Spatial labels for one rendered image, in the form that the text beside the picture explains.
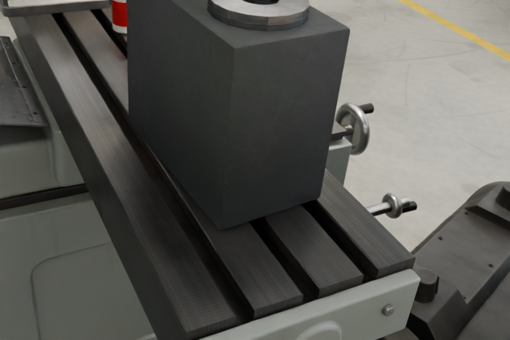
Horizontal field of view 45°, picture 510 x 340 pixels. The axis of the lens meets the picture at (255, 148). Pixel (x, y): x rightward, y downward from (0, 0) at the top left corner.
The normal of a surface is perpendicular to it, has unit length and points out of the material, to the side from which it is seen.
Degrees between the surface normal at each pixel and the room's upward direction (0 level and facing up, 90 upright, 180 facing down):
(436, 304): 0
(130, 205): 0
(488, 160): 0
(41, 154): 90
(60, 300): 90
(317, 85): 90
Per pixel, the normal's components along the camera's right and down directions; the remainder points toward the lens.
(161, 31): -0.84, 0.22
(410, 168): 0.09, -0.84
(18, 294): 0.46, 0.51
